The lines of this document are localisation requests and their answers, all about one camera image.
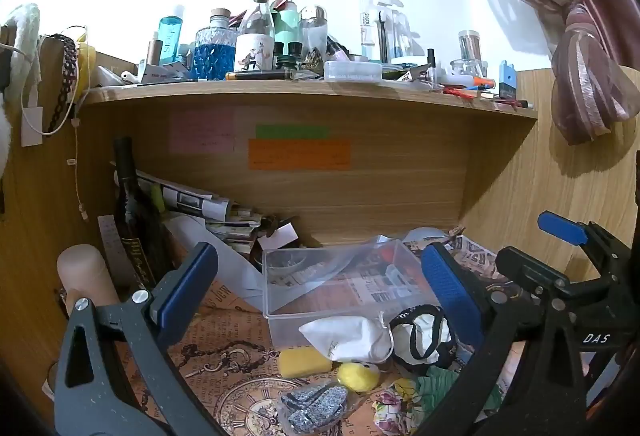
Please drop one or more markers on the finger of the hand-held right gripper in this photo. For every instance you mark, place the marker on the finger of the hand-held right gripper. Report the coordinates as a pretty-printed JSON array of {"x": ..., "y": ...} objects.
[
  {"x": 560, "y": 226},
  {"x": 530, "y": 266}
]

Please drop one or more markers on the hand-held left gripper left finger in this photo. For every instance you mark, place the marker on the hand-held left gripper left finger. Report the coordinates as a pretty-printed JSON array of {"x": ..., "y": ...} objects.
[{"x": 186, "y": 287}]

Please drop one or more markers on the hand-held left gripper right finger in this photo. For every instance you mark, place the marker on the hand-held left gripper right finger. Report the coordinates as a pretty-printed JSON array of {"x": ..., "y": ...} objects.
[{"x": 450, "y": 291}]

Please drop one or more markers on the white paper strip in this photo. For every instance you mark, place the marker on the white paper strip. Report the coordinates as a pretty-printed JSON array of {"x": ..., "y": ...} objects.
[{"x": 220, "y": 261}]

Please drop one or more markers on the black and white cap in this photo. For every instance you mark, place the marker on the black and white cap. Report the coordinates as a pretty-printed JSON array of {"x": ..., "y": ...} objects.
[{"x": 425, "y": 341}]

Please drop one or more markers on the dark wine bottle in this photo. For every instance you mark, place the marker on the dark wine bottle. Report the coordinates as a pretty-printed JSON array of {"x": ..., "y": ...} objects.
[{"x": 135, "y": 226}]

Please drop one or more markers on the pile of folded papers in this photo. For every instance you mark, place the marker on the pile of folded papers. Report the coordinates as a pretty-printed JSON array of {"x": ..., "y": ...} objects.
[{"x": 240, "y": 228}]

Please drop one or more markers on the pale ruler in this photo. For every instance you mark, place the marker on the pale ruler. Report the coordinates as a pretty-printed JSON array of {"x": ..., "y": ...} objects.
[{"x": 114, "y": 246}]

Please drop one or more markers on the vintage printed table mat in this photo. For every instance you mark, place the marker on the vintage printed table mat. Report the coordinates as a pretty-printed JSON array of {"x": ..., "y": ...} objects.
[{"x": 235, "y": 356}]

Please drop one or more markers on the rolled newspaper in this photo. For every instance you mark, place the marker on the rolled newspaper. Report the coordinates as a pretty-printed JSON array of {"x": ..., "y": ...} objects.
[{"x": 190, "y": 201}]

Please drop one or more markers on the green leaf-shaped cloth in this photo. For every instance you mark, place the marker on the green leaf-shaped cloth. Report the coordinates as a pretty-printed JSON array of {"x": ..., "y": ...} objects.
[{"x": 445, "y": 391}]

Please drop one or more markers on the beige cylinder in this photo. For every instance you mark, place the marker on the beige cylinder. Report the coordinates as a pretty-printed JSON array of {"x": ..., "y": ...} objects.
[{"x": 85, "y": 276}]

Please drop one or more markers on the yellow plush toy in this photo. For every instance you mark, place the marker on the yellow plush toy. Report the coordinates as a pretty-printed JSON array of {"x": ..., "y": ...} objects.
[{"x": 356, "y": 376}]

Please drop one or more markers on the floral fabric scrunchie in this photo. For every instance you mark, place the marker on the floral fabric scrunchie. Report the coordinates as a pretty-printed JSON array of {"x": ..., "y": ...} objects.
[{"x": 395, "y": 408}]

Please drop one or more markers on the clear plastic storage box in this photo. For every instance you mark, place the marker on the clear plastic storage box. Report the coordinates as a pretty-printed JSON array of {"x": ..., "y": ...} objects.
[{"x": 320, "y": 286}]

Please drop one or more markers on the wooden desk shelf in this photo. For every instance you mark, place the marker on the wooden desk shelf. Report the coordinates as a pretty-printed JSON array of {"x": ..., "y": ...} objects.
[{"x": 350, "y": 196}]

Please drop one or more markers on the yellow sponge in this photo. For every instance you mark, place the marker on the yellow sponge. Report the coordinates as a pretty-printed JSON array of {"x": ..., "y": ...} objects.
[{"x": 304, "y": 362}]

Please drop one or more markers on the small blue box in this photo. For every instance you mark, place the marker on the small blue box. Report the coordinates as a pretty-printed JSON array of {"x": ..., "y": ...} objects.
[{"x": 508, "y": 81}]

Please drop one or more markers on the pink sticky note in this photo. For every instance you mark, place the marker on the pink sticky note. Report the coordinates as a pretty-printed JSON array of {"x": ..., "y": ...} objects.
[{"x": 202, "y": 132}]

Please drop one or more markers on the red pen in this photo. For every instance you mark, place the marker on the red pen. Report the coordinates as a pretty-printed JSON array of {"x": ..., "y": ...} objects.
[{"x": 459, "y": 92}]

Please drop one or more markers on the silver glitter pouch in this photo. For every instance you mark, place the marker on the silver glitter pouch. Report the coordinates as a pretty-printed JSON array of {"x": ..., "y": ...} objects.
[{"x": 315, "y": 403}]

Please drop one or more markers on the orange sticky note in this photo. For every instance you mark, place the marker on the orange sticky note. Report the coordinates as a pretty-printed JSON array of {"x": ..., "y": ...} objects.
[{"x": 300, "y": 154}]

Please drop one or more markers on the glass dish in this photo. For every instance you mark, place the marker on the glass dish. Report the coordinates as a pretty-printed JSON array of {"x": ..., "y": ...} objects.
[{"x": 468, "y": 67}]

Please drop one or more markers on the green sticky note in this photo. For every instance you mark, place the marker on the green sticky note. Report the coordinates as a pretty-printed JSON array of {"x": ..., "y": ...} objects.
[{"x": 292, "y": 132}]

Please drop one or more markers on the small clear jar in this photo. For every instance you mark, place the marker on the small clear jar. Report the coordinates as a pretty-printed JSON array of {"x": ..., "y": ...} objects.
[{"x": 470, "y": 45}]

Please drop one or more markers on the striped mauve curtain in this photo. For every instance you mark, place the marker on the striped mauve curtain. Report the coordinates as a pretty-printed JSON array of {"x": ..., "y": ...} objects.
[{"x": 575, "y": 16}]

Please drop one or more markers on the white cardboard box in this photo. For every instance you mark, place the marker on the white cardboard box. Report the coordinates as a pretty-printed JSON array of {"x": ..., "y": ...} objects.
[{"x": 162, "y": 73}]

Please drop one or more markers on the white paper tag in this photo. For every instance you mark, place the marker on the white paper tag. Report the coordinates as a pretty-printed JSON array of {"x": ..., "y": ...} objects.
[{"x": 32, "y": 126}]

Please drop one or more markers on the black pen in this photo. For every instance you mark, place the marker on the black pen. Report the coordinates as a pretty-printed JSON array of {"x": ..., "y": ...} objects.
[{"x": 255, "y": 75}]

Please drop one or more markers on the glass bottle with blue liquid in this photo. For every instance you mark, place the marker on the glass bottle with blue liquid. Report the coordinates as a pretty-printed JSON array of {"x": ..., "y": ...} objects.
[{"x": 215, "y": 53}]

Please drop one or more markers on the brown tube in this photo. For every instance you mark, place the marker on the brown tube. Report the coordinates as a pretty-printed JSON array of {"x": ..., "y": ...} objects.
[{"x": 153, "y": 52}]

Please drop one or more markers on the black lace headband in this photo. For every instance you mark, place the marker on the black lace headband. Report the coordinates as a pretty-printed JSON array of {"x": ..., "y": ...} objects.
[{"x": 67, "y": 81}]

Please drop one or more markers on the round clear plastic container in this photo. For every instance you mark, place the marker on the round clear plastic container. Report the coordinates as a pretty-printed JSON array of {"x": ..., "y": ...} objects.
[{"x": 352, "y": 70}]

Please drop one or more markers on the blue mouthwash bottle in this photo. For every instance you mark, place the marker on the blue mouthwash bottle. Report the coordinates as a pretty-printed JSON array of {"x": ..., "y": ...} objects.
[{"x": 171, "y": 36}]

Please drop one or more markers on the small black bottles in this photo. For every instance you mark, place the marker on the small black bottles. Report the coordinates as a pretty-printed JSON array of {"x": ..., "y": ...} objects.
[{"x": 288, "y": 55}]

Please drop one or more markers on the clear labelled wine bottle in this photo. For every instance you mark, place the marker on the clear labelled wine bottle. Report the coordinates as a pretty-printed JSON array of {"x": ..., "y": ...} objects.
[{"x": 256, "y": 36}]

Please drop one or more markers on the clear blister pack of tools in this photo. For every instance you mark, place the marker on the clear blister pack of tools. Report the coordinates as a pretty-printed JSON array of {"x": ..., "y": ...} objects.
[{"x": 382, "y": 28}]

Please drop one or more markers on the mint green pump bottle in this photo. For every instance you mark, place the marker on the mint green pump bottle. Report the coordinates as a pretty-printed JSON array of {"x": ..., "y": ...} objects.
[{"x": 286, "y": 23}]

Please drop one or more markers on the clear glass bottle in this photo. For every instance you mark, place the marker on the clear glass bottle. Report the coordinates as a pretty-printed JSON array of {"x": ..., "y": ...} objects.
[{"x": 313, "y": 33}]

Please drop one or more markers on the white fluffy headband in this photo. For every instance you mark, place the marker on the white fluffy headband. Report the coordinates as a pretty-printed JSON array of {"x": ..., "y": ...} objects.
[{"x": 25, "y": 36}]

